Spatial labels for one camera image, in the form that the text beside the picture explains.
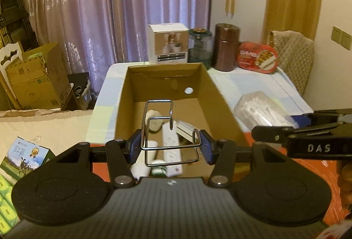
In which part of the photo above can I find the dark green glass jar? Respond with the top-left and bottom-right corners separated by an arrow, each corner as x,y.
188,27 -> 213,68

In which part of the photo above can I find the green milk gift box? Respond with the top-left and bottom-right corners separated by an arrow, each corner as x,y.
0,137 -> 55,182

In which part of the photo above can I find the wall socket plate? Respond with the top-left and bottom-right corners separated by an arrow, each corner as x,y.
341,30 -> 352,50
331,26 -> 343,43

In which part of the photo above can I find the white bottle green label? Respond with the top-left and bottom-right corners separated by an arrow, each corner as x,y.
151,159 -> 168,177

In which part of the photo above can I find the pack of green drink cartons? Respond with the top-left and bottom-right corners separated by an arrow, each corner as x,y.
0,173 -> 21,232

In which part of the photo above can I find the beige quilted chair cover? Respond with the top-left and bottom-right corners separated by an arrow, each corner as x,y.
268,30 -> 315,97

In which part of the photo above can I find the cardboard box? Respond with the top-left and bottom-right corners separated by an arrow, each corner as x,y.
114,62 -> 248,173

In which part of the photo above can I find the clear cotton swab box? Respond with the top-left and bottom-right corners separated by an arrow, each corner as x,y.
233,91 -> 298,130

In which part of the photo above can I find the metal wire rack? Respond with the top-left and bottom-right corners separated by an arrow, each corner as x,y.
140,100 -> 201,167

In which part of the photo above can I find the wooden wall hanging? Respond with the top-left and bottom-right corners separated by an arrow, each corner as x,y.
225,0 -> 237,18

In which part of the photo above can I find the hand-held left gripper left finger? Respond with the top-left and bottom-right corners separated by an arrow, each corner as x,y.
33,129 -> 142,189

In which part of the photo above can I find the white remote control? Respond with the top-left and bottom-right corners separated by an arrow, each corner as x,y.
162,123 -> 184,177

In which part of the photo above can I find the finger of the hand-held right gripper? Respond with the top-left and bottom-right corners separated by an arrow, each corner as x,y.
251,125 -> 295,144
290,108 -> 352,128

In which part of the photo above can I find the white power bank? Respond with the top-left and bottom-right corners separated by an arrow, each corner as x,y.
175,119 -> 199,142

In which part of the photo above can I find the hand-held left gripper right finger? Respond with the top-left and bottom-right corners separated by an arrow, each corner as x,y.
200,130 -> 314,189

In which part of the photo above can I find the beige lace cloth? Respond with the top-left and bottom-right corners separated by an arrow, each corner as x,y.
0,108 -> 95,165

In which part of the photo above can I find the dark folding rack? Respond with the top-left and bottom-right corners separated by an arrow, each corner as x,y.
0,0 -> 39,51

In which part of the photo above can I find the black bin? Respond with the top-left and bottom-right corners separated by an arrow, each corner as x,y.
66,73 -> 92,111

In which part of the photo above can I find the red printed mat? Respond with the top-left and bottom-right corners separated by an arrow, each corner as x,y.
89,129 -> 352,217

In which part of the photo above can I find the large cardboard carton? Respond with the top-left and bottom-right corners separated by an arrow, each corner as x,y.
5,42 -> 72,111

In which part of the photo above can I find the red instant meal package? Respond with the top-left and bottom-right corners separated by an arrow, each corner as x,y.
236,41 -> 279,75

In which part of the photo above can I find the person's right hand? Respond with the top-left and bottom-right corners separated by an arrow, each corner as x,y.
339,163 -> 352,219

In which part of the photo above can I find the brown metal canister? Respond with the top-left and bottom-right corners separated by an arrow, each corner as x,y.
213,23 -> 240,72

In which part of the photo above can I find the white product box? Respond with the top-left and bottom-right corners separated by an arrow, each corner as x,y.
147,22 -> 190,65

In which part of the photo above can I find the white oblong device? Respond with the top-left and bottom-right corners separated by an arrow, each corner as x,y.
130,139 -> 159,177

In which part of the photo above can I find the red white patterned cloth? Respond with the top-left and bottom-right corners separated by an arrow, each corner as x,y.
322,218 -> 352,239

